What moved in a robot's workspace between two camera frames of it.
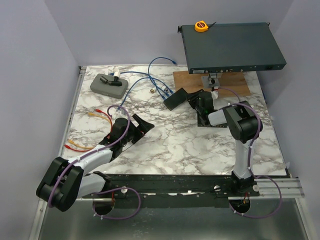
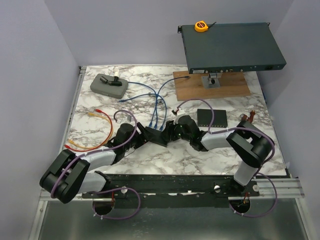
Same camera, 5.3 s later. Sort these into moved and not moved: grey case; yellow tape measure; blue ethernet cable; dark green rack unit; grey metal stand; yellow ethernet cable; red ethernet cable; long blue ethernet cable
Moved: blue ethernet cable; long blue ethernet cable
Not moved: red ethernet cable; grey metal stand; yellow ethernet cable; yellow tape measure; grey case; dark green rack unit
